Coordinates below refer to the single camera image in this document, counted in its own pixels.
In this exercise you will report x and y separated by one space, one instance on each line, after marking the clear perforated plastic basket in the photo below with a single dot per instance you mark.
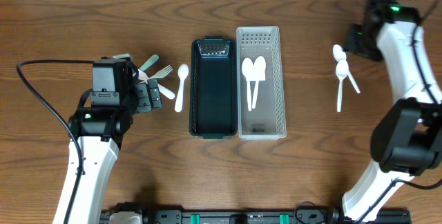
268 120

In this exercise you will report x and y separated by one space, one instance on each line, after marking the dark green plastic basket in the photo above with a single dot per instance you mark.
213 112

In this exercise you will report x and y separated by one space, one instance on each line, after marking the pale green fork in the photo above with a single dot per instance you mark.
162 73

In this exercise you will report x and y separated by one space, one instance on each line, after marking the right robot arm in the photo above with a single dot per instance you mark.
407 141

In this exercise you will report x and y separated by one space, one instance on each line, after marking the white plastic spoon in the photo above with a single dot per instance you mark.
341 57
340 82

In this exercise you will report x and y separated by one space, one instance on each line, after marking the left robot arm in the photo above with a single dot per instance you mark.
103 115

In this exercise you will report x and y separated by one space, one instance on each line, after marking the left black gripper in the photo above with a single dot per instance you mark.
143 104

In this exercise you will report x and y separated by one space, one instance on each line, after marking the teal green fork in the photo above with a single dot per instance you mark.
149 62

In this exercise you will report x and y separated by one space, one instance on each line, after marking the white thick-handled fork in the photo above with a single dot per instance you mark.
143 77

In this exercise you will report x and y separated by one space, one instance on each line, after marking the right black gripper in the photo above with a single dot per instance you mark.
356 30

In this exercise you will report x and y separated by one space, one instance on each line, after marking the white thick-handled spoon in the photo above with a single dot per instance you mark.
182 72

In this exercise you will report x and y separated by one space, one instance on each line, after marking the white plastic spoon angled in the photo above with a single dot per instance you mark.
247 63

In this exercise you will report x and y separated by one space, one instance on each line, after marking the white label in basket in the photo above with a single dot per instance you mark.
255 74

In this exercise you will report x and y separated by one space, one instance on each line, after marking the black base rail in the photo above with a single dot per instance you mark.
134 213

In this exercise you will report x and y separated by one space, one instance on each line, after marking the white plastic spoon lowest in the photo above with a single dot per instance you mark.
259 62

